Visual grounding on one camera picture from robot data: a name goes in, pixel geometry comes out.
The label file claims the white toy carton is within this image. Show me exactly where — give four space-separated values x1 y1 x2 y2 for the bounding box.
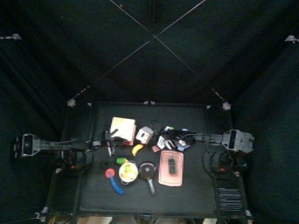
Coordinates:
155 136 168 151

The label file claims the blue white toy cup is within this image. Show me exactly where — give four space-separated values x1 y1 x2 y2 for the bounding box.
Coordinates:
175 139 192 152

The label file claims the white toy toaster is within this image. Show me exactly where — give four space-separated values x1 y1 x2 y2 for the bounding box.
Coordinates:
135 125 155 145

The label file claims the yellow toy banana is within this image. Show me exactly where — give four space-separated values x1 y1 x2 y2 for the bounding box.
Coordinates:
131 143 145 157

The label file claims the silver pot with yellow food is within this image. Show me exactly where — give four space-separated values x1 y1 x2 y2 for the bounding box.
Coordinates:
117 161 140 186

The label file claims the black toy frying pan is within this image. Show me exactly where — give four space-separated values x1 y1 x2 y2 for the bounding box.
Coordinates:
137 161 157 196

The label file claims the pink plastic tray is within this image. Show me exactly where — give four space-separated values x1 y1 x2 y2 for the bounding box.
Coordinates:
157 150 185 188

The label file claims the red blue toy pizza cutter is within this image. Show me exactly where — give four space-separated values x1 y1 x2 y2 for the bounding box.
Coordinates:
104 167 125 196

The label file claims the thin diagonal brace cord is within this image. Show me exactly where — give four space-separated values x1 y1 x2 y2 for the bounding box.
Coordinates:
70 0 208 100
106 0 228 103

